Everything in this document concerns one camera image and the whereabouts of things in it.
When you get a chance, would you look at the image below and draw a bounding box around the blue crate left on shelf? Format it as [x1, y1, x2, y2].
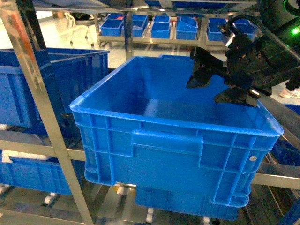
[0, 48, 109, 128]

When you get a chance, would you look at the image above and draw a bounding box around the blue crate lower left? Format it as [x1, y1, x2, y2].
[0, 153, 71, 195]

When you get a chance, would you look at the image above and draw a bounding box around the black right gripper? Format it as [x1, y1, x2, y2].
[186, 22, 300, 107]

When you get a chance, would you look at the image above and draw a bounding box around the stainless steel shelf rack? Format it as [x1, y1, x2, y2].
[0, 0, 300, 225]

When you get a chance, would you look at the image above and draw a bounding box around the large blue crate on shelf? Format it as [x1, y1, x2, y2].
[70, 56, 283, 208]

